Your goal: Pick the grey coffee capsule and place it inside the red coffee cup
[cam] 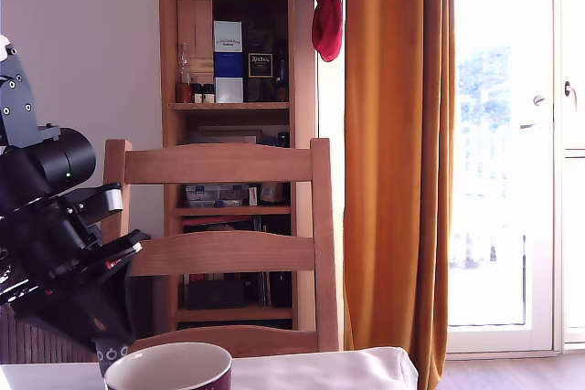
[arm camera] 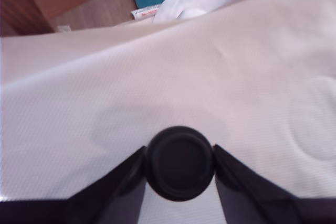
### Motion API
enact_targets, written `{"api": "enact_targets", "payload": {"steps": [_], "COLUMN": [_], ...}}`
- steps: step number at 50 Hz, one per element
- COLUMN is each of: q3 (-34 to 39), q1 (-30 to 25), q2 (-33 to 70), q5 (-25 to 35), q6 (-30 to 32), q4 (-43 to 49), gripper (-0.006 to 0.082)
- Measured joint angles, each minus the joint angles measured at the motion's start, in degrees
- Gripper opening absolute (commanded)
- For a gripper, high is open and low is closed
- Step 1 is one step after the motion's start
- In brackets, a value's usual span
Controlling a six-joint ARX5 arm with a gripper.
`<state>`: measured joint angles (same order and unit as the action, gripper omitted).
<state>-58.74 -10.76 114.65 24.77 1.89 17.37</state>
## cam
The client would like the tall dark bottle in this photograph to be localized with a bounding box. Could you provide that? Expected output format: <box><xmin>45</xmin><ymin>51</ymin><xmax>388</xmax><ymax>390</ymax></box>
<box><xmin>274</xmin><ymin>40</ymin><xmax>289</xmax><ymax>102</ymax></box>

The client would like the white tablecloth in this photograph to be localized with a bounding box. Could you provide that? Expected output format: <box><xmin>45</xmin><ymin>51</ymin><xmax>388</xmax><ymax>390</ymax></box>
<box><xmin>230</xmin><ymin>346</ymin><xmax>420</xmax><ymax>390</ymax></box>

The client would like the black storage box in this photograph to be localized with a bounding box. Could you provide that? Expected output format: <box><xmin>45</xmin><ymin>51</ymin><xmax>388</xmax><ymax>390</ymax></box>
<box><xmin>186</xmin><ymin>279</ymin><xmax>246</xmax><ymax>311</ymax></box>

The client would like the dark door handle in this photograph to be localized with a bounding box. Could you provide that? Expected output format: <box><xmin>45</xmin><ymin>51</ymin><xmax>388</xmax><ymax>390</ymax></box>
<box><xmin>564</xmin><ymin>80</ymin><xmax>579</xmax><ymax>111</ymax></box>

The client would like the black bottle box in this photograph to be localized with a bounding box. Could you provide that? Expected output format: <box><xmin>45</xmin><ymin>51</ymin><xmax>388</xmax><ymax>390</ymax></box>
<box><xmin>243</xmin><ymin>19</ymin><xmax>276</xmax><ymax>103</ymax></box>

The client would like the red coffee cup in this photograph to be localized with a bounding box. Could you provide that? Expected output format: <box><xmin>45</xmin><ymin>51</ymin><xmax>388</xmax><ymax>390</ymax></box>
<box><xmin>103</xmin><ymin>342</ymin><xmax>233</xmax><ymax>390</ymax></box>

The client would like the blue and white box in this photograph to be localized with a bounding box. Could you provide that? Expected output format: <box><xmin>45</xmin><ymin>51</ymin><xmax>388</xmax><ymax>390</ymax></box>
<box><xmin>212</xmin><ymin>20</ymin><xmax>245</xmax><ymax>104</ymax></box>

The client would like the white balcony door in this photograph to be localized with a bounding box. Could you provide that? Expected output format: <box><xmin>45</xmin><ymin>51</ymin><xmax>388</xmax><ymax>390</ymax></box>
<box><xmin>447</xmin><ymin>0</ymin><xmax>563</xmax><ymax>355</ymax></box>

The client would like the clear plastic storage box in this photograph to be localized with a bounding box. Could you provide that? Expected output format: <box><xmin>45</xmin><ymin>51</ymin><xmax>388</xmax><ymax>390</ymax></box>
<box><xmin>185</xmin><ymin>184</ymin><xmax>250</xmax><ymax>207</ymax></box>

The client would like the wooden chair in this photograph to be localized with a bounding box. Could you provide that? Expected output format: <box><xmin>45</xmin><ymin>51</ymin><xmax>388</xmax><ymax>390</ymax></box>
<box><xmin>100</xmin><ymin>137</ymin><xmax>342</xmax><ymax>357</ymax></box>

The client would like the red knotted cloth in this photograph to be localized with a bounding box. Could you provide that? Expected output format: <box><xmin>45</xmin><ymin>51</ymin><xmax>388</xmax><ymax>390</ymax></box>
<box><xmin>304</xmin><ymin>0</ymin><xmax>346</xmax><ymax>63</ymax></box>

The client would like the silver door handle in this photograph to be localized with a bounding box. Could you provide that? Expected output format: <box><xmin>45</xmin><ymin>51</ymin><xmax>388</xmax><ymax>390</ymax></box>
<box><xmin>519</xmin><ymin>94</ymin><xmax>548</xmax><ymax>130</ymax></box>

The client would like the brown packet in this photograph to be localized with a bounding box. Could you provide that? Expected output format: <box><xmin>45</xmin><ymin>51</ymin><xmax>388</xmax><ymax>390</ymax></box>
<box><xmin>259</xmin><ymin>182</ymin><xmax>289</xmax><ymax>206</ymax></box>

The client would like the grey coffee capsule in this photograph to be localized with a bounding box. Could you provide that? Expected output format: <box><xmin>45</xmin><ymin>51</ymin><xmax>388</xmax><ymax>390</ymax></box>
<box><xmin>94</xmin><ymin>339</ymin><xmax>132</xmax><ymax>375</ymax></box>

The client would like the grey corduroy sofa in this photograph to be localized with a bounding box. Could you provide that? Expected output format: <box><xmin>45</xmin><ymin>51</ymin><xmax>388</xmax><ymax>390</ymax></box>
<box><xmin>0</xmin><ymin>303</ymin><xmax>100</xmax><ymax>364</ymax></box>

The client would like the orange curtain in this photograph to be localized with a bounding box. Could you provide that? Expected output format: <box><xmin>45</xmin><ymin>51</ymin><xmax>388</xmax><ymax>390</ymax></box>
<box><xmin>343</xmin><ymin>0</ymin><xmax>457</xmax><ymax>390</ymax></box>

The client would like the clear glass bottle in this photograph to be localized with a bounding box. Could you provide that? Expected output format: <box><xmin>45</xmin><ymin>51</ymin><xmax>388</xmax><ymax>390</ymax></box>
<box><xmin>178</xmin><ymin>42</ymin><xmax>193</xmax><ymax>85</ymax></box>

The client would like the light wooden box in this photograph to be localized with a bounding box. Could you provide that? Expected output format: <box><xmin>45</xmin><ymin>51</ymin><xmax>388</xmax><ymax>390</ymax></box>
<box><xmin>176</xmin><ymin>0</ymin><xmax>214</xmax><ymax>85</ymax></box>

